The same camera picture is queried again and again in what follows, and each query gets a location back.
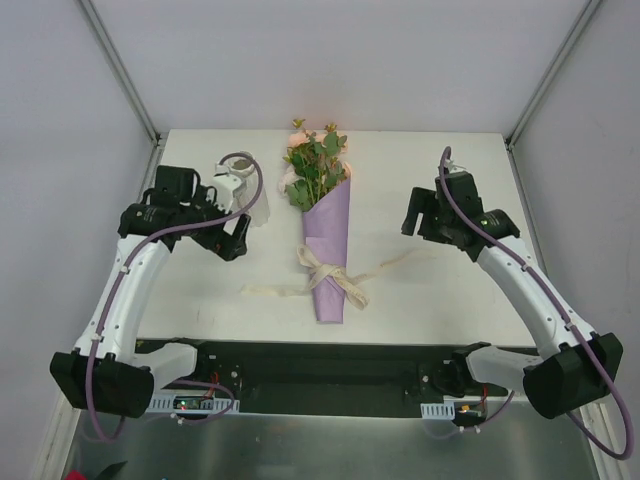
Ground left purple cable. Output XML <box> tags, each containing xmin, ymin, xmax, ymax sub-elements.
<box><xmin>85</xmin><ymin>152</ymin><xmax>265</xmax><ymax>444</ymax></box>

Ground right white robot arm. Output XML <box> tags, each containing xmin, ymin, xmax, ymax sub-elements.
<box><xmin>401</xmin><ymin>172</ymin><xmax>623</xmax><ymax>419</ymax></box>

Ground purple wrapping paper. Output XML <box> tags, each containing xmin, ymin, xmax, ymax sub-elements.
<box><xmin>302</xmin><ymin>178</ymin><xmax>351</xmax><ymax>324</ymax></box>

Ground right white cable duct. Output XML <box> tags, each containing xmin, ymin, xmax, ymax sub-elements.
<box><xmin>420</xmin><ymin>401</ymin><xmax>486</xmax><ymax>421</ymax></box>

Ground pink flowers with green leaves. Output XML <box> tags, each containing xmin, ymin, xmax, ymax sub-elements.
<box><xmin>279</xmin><ymin>118</ymin><xmax>352</xmax><ymax>212</ymax></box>

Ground cream printed ribbon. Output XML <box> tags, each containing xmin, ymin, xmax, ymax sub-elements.
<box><xmin>241</xmin><ymin>245</ymin><xmax>434</xmax><ymax>310</ymax></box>

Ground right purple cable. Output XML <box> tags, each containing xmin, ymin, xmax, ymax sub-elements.
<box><xmin>437</xmin><ymin>146</ymin><xmax>635</xmax><ymax>460</ymax></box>

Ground left white cable duct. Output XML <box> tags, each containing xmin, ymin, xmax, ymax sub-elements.
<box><xmin>146</xmin><ymin>394</ymin><xmax>240</xmax><ymax>415</ymax></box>

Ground aluminium frame post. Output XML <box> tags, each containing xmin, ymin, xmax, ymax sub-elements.
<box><xmin>505</xmin><ymin>0</ymin><xmax>604</xmax><ymax>151</ymax></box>
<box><xmin>75</xmin><ymin>0</ymin><xmax>162</xmax><ymax>146</ymax></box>

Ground purple cable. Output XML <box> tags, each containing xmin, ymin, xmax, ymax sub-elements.
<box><xmin>437</xmin><ymin>146</ymin><xmax>635</xmax><ymax>460</ymax></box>
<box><xmin>85</xmin><ymin>152</ymin><xmax>265</xmax><ymax>444</ymax></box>

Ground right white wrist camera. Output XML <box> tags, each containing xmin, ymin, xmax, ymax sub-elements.
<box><xmin>440</xmin><ymin>158</ymin><xmax>468</xmax><ymax>175</ymax></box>

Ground right aluminium frame post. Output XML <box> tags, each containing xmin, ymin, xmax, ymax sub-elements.
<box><xmin>505</xmin><ymin>0</ymin><xmax>604</xmax><ymax>151</ymax></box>

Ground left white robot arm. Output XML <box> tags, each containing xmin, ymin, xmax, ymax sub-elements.
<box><xmin>50</xmin><ymin>166</ymin><xmax>250</xmax><ymax>418</ymax></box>

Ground left aluminium frame post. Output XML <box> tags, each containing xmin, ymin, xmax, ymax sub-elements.
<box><xmin>75</xmin><ymin>0</ymin><xmax>162</xmax><ymax>146</ymax></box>

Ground red object at bottom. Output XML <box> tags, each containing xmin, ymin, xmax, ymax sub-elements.
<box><xmin>63</xmin><ymin>470</ymin><xmax>87</xmax><ymax>480</ymax></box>

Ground white cable duct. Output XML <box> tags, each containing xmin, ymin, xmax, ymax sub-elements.
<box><xmin>420</xmin><ymin>401</ymin><xmax>486</xmax><ymax>421</ymax></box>
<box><xmin>146</xmin><ymin>394</ymin><xmax>240</xmax><ymax>415</ymax></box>

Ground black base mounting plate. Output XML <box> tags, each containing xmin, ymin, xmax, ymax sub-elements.
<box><xmin>134</xmin><ymin>338</ymin><xmax>539</xmax><ymax>416</ymax></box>

